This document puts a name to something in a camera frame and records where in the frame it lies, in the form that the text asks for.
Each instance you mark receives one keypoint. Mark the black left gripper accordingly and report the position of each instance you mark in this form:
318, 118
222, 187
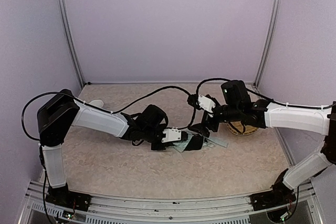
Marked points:
158, 144

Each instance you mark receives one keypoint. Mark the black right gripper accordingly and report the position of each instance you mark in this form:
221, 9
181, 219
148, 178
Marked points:
208, 122

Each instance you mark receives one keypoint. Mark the mint green black umbrella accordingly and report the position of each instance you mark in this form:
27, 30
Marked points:
196, 142

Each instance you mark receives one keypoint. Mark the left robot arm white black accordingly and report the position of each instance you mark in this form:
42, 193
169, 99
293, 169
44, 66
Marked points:
63, 111

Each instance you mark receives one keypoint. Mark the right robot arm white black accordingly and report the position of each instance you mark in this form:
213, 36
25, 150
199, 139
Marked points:
265, 113

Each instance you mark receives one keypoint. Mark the woven bamboo tray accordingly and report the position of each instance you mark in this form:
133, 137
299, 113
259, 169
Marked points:
237, 128

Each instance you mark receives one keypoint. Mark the white blue enamel pitcher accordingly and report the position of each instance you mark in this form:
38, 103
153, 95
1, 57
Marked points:
97, 103

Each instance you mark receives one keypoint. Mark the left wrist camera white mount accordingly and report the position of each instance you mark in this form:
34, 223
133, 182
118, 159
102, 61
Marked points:
174, 135

